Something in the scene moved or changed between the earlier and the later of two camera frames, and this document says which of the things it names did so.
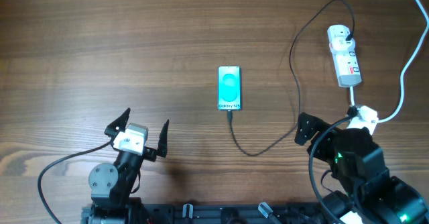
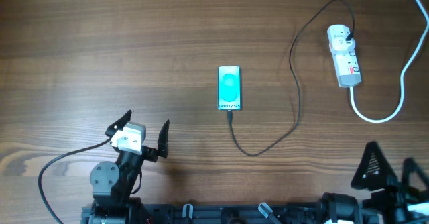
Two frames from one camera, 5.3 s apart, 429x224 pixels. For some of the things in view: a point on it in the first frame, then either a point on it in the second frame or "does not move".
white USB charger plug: [340, 43] does not move
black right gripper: [319, 130] → [387, 190]
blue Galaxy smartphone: [228, 88] does not move
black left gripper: [149, 151] does not move
